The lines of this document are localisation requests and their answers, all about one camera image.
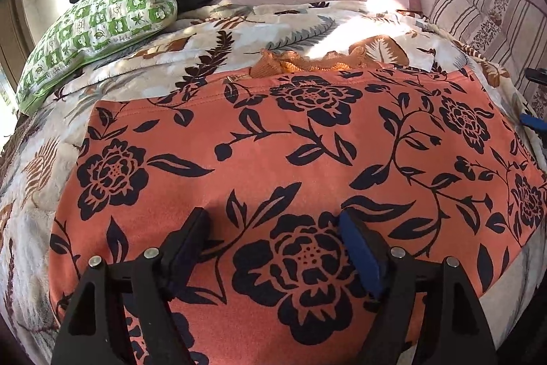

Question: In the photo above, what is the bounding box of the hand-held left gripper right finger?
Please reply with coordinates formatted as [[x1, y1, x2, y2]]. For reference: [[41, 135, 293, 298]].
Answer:
[[338, 208, 498, 365]]

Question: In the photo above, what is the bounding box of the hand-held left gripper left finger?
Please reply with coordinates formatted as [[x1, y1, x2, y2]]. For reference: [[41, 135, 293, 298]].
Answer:
[[50, 207, 212, 365]]

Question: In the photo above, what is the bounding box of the orange floral shirt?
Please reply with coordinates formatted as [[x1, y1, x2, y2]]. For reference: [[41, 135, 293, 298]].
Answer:
[[48, 49, 547, 365]]

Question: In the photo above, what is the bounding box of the striped floral quilt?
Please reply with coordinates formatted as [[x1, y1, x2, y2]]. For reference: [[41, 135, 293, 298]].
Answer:
[[428, 0, 547, 118]]

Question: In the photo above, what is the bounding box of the leaf print fleece blanket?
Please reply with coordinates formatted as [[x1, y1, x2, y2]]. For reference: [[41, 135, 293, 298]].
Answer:
[[0, 1, 539, 365]]

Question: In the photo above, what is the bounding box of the green checkered pillow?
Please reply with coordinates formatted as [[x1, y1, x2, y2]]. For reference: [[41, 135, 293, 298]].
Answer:
[[16, 0, 178, 115]]

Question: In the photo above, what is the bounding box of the wooden door frame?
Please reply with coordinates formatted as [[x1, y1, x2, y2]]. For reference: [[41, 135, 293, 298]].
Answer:
[[0, 0, 35, 83]]

